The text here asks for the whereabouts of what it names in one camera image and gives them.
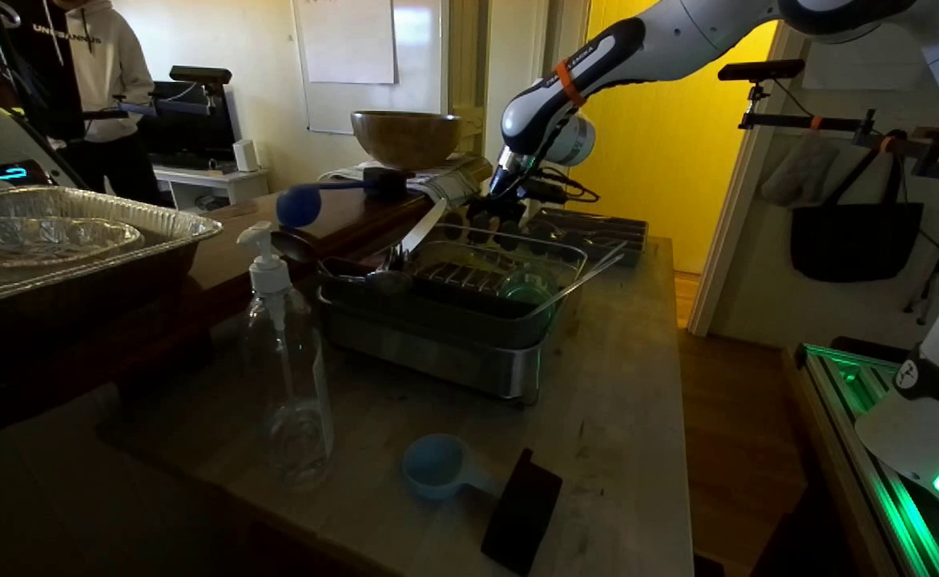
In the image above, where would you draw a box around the wooden bowl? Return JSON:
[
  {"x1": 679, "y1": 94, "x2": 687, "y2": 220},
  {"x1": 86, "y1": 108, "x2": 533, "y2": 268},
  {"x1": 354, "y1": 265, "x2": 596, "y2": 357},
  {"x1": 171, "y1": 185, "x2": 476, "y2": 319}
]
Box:
[{"x1": 350, "y1": 108, "x2": 461, "y2": 172}]

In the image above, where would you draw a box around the person in white hoodie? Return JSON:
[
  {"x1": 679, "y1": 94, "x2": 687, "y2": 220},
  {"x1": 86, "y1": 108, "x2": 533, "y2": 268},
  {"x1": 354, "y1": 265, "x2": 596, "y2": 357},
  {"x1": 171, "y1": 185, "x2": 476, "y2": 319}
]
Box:
[{"x1": 0, "y1": 0, "x2": 165, "y2": 205}]

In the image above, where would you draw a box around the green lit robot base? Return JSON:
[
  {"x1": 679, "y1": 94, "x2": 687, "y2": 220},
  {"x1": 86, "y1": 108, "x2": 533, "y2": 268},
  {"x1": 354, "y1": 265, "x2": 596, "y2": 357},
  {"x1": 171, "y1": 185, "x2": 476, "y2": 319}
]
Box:
[{"x1": 794, "y1": 314, "x2": 939, "y2": 577}]

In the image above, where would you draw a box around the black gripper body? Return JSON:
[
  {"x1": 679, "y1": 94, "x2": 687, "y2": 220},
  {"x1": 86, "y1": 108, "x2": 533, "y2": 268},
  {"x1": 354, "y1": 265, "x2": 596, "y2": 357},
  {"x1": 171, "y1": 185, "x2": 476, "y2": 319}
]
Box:
[{"x1": 470, "y1": 147, "x2": 546, "y2": 220}]

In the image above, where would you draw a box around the clear spray bottle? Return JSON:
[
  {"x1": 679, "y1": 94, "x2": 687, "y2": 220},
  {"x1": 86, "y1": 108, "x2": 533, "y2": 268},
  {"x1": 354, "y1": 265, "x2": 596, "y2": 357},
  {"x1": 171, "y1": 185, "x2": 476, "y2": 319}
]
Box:
[{"x1": 237, "y1": 220, "x2": 334, "y2": 487}]

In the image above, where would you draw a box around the black rectangular block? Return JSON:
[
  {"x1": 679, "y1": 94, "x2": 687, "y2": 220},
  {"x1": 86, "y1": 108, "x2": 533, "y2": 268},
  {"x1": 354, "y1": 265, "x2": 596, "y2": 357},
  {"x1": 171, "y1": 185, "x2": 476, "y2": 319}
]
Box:
[{"x1": 479, "y1": 448, "x2": 562, "y2": 577}]

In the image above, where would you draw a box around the blue measuring scoop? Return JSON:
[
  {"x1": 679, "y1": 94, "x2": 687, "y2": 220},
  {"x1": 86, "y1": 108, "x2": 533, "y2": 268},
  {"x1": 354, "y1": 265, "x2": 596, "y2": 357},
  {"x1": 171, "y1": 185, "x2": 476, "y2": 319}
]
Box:
[{"x1": 400, "y1": 433, "x2": 496, "y2": 504}]

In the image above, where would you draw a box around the steel dish rack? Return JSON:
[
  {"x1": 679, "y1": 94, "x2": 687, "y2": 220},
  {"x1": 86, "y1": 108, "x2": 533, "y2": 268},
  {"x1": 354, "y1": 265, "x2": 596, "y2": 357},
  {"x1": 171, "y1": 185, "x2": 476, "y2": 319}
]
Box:
[{"x1": 316, "y1": 226, "x2": 635, "y2": 404}]

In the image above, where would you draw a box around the aluminium foil tray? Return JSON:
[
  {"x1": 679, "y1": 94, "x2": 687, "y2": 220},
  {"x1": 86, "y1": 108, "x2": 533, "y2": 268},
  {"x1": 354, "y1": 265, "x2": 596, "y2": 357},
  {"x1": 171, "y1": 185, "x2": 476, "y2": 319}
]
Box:
[{"x1": 0, "y1": 185, "x2": 220, "y2": 319}]

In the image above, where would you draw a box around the black hanging bag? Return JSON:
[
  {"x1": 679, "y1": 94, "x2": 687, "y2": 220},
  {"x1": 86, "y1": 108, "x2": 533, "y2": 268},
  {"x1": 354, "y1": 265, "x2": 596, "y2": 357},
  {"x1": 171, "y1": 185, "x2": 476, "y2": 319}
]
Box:
[{"x1": 787, "y1": 147, "x2": 924, "y2": 283}]

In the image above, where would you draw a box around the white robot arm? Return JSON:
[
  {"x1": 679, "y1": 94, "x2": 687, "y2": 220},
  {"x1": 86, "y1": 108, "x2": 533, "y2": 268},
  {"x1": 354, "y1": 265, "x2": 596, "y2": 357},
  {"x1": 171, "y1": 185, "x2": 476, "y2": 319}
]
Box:
[{"x1": 470, "y1": 0, "x2": 939, "y2": 220}]

